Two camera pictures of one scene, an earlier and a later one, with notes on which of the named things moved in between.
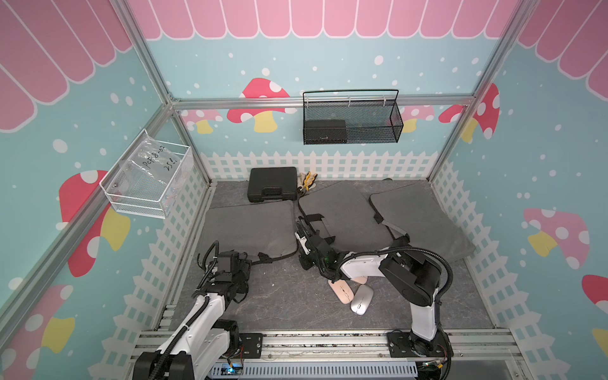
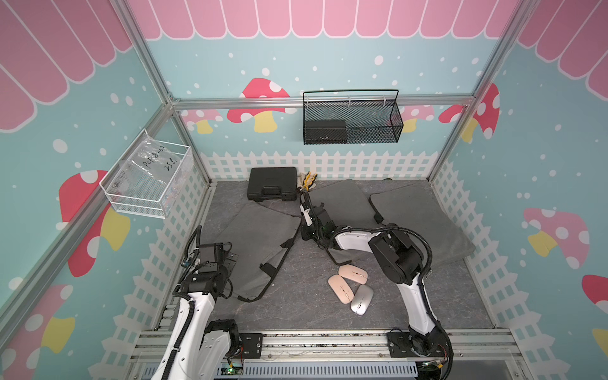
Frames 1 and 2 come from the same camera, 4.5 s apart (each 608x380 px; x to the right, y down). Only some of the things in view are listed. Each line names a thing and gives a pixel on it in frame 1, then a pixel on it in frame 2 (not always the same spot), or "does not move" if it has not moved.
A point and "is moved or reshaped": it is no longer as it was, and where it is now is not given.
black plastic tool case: [272, 184] does not move
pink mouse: [342, 290] does not move
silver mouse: [362, 300] does not move
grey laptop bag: [249, 229] is moved or reshaped
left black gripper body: [241, 276] to [226, 267]
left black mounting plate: [252, 344] does not move
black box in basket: [325, 131] does not move
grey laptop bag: [416, 210] does not move
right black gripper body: [305, 262] to [309, 233]
